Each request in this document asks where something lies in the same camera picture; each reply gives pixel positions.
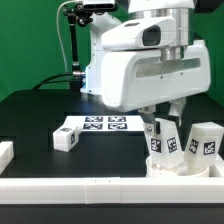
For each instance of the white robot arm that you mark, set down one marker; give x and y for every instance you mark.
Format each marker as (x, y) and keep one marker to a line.
(180, 10)

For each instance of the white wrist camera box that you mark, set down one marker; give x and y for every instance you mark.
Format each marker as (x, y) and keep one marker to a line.
(142, 33)

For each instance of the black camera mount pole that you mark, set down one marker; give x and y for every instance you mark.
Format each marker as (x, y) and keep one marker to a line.
(77, 16)

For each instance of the white U-shaped fence wall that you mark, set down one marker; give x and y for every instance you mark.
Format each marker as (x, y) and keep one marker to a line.
(107, 190)

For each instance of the white marker base plate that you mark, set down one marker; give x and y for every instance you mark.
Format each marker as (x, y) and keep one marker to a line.
(105, 123)

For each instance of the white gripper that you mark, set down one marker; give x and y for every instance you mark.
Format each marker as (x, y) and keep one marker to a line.
(139, 79)

